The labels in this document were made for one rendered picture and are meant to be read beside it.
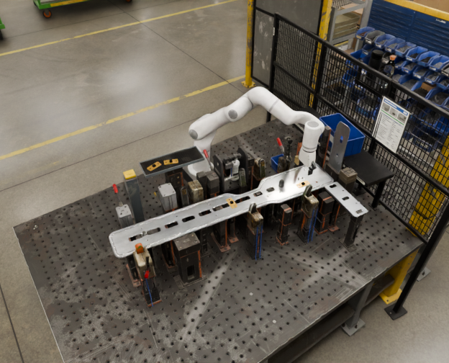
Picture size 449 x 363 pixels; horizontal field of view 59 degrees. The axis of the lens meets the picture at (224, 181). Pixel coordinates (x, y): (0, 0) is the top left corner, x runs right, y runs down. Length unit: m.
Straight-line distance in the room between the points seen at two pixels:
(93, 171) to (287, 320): 2.75
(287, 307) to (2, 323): 2.08
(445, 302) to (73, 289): 2.61
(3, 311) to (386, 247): 2.72
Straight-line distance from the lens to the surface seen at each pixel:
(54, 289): 2.50
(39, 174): 4.47
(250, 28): 5.23
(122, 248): 2.16
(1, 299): 3.53
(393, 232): 2.76
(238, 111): 2.30
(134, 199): 2.42
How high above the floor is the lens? 2.63
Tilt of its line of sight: 42 degrees down
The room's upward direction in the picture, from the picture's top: 1 degrees counter-clockwise
